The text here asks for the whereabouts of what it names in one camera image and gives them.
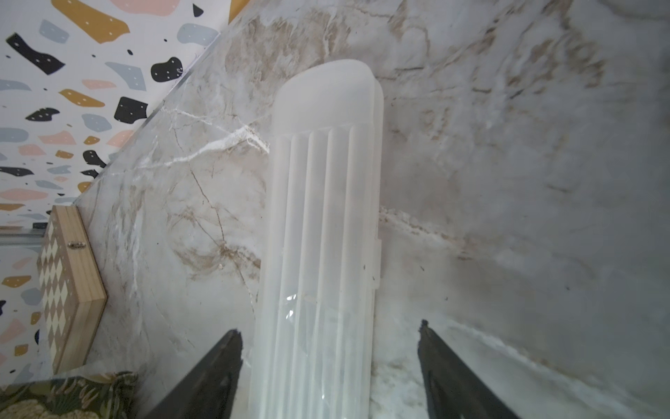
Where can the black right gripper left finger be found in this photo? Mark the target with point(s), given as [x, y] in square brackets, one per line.
[209, 389]

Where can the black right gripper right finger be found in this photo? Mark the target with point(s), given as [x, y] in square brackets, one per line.
[453, 390]

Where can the cream canvas tote bag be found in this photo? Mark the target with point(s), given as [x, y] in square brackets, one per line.
[94, 396]

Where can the wooden chess board box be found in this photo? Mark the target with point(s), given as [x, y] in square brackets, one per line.
[73, 294]

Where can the aluminium corner post left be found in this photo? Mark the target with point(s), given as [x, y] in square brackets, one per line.
[22, 237]

